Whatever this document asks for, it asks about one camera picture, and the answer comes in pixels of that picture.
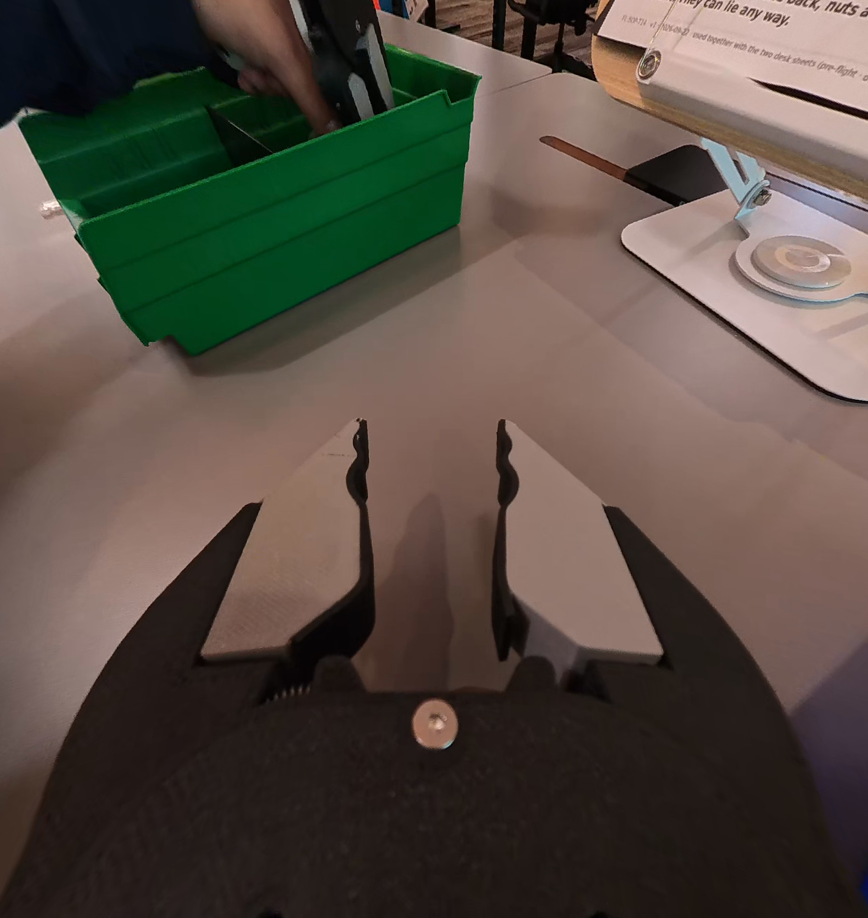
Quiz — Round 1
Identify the white stand bracket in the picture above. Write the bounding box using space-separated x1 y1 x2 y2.
701 138 773 236

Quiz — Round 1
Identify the person's left forearm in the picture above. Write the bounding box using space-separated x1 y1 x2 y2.
0 0 223 137

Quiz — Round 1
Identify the printed instruction sheet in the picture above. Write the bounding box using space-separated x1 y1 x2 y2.
595 0 868 121

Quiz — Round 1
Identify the person's left hand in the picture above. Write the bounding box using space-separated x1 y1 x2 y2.
193 0 338 137

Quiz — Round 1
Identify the green plastic bin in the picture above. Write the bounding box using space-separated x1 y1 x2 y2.
18 44 482 357

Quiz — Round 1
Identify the wooden document board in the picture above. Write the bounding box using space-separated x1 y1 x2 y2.
590 32 868 196

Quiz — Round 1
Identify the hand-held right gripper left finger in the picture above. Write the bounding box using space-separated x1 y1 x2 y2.
201 417 376 661

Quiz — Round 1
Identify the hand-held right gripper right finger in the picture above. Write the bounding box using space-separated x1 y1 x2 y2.
490 418 666 693

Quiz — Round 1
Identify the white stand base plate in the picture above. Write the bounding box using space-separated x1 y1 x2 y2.
620 192 868 403

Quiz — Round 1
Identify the black office chair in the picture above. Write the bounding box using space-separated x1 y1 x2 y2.
504 0 597 81

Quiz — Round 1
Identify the black bin divider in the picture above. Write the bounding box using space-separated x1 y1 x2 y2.
208 108 277 169

